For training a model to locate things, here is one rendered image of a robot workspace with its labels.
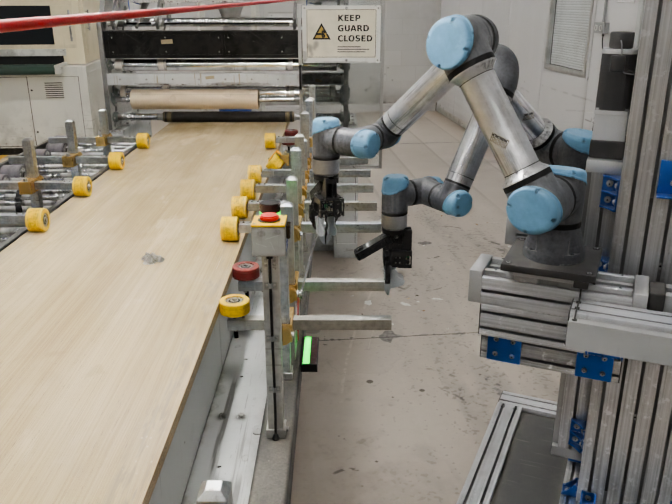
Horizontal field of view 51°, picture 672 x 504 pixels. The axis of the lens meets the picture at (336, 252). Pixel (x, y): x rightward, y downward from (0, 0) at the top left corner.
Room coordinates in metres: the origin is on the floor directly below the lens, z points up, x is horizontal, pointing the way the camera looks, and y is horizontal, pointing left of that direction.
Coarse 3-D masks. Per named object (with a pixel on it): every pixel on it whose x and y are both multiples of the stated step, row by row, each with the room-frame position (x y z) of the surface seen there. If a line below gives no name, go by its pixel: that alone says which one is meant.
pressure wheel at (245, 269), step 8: (240, 264) 1.97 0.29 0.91; (248, 264) 1.97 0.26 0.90; (256, 264) 1.96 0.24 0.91; (232, 272) 1.95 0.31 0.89; (240, 272) 1.92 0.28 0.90; (248, 272) 1.92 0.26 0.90; (256, 272) 1.93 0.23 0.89; (240, 280) 1.92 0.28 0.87; (248, 280) 1.92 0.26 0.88; (248, 296) 1.95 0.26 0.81
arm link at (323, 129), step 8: (320, 120) 1.90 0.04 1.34; (328, 120) 1.90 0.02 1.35; (336, 120) 1.91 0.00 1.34; (312, 128) 1.93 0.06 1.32; (320, 128) 1.89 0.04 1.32; (328, 128) 1.89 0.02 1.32; (336, 128) 1.89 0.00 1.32; (312, 136) 1.92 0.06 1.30; (320, 136) 1.89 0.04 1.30; (328, 136) 1.88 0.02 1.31; (312, 144) 1.92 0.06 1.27; (320, 144) 1.89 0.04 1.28; (328, 144) 1.88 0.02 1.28; (320, 152) 1.89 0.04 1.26; (328, 152) 1.89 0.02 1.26; (320, 160) 1.89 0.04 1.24; (328, 160) 1.89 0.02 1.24
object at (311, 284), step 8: (256, 280) 1.95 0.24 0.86; (312, 280) 1.95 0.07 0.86; (320, 280) 1.95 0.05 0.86; (328, 280) 1.95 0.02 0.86; (336, 280) 1.95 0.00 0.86; (344, 280) 1.95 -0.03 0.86; (352, 280) 1.95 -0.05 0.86; (360, 280) 1.95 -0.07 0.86; (368, 280) 1.95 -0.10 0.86; (376, 280) 1.95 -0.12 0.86; (240, 288) 1.94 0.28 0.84; (248, 288) 1.94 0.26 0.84; (256, 288) 1.94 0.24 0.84; (304, 288) 1.94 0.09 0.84; (312, 288) 1.94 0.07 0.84; (320, 288) 1.94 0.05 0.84; (328, 288) 1.94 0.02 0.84; (336, 288) 1.94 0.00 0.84; (344, 288) 1.94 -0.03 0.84; (352, 288) 1.94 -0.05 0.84; (360, 288) 1.94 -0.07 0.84; (368, 288) 1.94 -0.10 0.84; (376, 288) 1.94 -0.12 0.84
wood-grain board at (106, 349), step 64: (192, 128) 4.30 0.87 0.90; (256, 128) 4.30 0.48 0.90; (128, 192) 2.81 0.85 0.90; (192, 192) 2.81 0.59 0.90; (0, 256) 2.05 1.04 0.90; (64, 256) 2.05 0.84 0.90; (128, 256) 2.05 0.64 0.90; (192, 256) 2.05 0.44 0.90; (0, 320) 1.59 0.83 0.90; (64, 320) 1.59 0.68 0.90; (128, 320) 1.59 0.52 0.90; (192, 320) 1.59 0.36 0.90; (0, 384) 1.28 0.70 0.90; (64, 384) 1.28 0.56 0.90; (128, 384) 1.28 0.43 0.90; (192, 384) 1.33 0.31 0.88; (0, 448) 1.06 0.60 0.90; (64, 448) 1.06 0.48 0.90; (128, 448) 1.06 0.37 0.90
